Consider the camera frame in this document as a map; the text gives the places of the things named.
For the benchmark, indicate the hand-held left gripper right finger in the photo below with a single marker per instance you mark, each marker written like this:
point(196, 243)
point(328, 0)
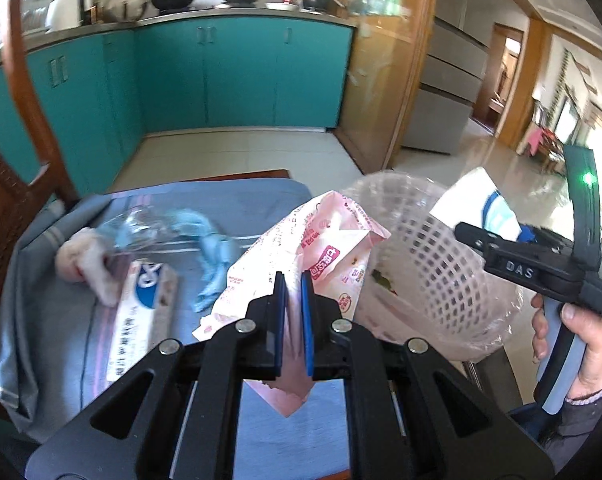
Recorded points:
point(307, 330)

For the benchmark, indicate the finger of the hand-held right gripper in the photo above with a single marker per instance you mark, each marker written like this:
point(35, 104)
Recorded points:
point(481, 242)
point(551, 244)

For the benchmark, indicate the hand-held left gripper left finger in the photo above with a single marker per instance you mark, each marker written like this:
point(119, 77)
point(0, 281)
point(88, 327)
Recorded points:
point(279, 330)

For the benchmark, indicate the white and blue packet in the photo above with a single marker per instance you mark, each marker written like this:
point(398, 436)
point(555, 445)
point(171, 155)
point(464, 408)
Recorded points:
point(466, 200)

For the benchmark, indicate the white mesh wastebasket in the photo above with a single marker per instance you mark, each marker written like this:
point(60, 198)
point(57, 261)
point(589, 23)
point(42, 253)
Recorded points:
point(431, 270)

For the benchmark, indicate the green wrapper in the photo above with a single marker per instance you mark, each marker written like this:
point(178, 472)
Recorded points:
point(383, 280)

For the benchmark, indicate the pink printed packet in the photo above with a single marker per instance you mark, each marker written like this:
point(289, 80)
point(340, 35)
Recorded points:
point(331, 240)

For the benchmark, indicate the clear blue wrapper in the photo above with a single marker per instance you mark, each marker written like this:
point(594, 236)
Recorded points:
point(216, 255)

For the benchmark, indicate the white printed carton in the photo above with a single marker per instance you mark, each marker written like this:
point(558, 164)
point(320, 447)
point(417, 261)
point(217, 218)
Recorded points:
point(141, 320)

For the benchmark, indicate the clear plastic bag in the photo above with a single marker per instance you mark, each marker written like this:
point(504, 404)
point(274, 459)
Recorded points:
point(141, 212)

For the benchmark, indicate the tissue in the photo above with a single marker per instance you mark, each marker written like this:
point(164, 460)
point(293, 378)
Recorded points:
point(81, 260)

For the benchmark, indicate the person's right forearm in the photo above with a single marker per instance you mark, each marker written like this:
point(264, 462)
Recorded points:
point(581, 425)

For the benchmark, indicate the person's right hand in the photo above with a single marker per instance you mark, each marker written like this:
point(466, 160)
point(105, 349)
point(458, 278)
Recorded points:
point(601, 360)

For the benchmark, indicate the dark wooden armchair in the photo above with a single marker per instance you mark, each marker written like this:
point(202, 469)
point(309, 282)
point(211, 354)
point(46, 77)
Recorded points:
point(556, 152)

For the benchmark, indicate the pink hanging cloth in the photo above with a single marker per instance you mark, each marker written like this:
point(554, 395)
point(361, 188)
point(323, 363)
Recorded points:
point(535, 142)

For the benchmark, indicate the green garland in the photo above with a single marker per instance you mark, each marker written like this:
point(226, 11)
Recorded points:
point(563, 85)

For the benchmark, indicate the silver refrigerator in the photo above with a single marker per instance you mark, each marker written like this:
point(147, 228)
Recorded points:
point(446, 85)

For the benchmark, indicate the wooden doorway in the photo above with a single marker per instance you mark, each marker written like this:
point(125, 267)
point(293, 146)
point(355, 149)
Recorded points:
point(498, 80)

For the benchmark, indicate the glass sliding door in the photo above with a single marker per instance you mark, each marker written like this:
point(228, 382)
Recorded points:
point(381, 60)

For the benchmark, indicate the blue-grey striped cloth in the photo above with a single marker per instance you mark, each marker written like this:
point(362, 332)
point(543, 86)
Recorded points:
point(56, 360)

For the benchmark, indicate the carved wooden chair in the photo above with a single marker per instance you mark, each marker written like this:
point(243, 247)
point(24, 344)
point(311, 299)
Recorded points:
point(16, 175)

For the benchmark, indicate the white bowl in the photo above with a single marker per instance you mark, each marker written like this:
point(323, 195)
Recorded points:
point(281, 6)

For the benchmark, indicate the steel pan lid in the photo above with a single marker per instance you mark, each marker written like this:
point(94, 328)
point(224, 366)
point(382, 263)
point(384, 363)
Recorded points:
point(126, 5)

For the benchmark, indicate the white electric kettle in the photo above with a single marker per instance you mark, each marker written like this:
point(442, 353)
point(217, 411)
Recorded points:
point(68, 5)

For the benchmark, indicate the white dish rack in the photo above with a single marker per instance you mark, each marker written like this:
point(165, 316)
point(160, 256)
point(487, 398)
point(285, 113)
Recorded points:
point(33, 10)

